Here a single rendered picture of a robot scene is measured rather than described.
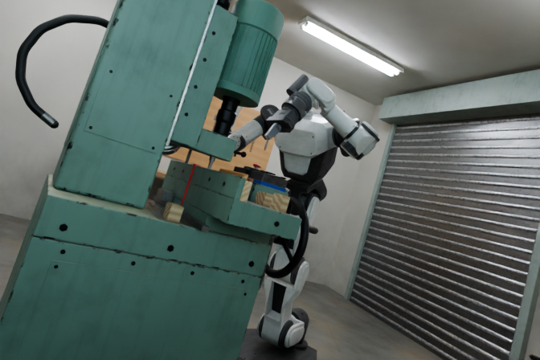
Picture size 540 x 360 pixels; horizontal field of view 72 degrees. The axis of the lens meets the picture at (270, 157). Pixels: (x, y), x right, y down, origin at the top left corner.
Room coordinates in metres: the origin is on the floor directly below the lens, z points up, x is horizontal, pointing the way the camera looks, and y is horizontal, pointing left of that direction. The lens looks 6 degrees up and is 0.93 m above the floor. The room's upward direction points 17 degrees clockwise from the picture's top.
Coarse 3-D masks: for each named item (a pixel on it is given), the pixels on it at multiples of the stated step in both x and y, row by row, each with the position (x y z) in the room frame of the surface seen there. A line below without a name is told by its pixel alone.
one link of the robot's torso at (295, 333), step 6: (294, 318) 2.14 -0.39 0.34; (258, 324) 2.05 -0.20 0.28; (294, 324) 2.12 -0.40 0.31; (300, 324) 2.08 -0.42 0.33; (258, 330) 2.06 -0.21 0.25; (288, 330) 1.98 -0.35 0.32; (294, 330) 2.00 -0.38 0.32; (300, 330) 2.07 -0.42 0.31; (288, 336) 1.97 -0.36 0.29; (294, 336) 2.01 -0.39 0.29; (300, 336) 2.09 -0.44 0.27; (288, 342) 1.98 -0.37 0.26; (294, 342) 2.04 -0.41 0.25
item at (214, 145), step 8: (200, 136) 1.12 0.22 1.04; (208, 136) 1.13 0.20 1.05; (216, 136) 1.15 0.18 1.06; (200, 144) 1.12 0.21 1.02; (208, 144) 1.14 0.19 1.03; (216, 144) 1.15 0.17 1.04; (224, 144) 1.16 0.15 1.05; (232, 144) 1.18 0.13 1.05; (200, 152) 1.17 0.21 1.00; (208, 152) 1.14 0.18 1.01; (216, 152) 1.15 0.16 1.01; (224, 152) 1.17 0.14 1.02; (232, 152) 1.18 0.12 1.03; (224, 160) 1.19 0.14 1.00
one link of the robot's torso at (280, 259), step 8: (312, 200) 1.84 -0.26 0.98; (312, 208) 1.83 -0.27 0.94; (312, 216) 1.85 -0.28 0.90; (296, 240) 1.85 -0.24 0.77; (280, 248) 1.94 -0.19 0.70; (296, 248) 1.87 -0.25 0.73; (272, 256) 1.98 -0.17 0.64; (280, 256) 1.92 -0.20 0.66; (272, 264) 1.95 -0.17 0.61; (280, 264) 1.92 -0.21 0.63; (296, 272) 1.89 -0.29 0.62; (288, 280) 1.92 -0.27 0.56
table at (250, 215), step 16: (176, 192) 1.25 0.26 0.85; (192, 192) 1.13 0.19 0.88; (208, 192) 1.03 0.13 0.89; (208, 208) 1.00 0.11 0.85; (224, 208) 0.92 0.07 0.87; (240, 208) 0.90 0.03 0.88; (256, 208) 0.92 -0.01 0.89; (240, 224) 0.91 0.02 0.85; (256, 224) 0.93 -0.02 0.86; (272, 224) 0.95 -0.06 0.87; (288, 224) 0.97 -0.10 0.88
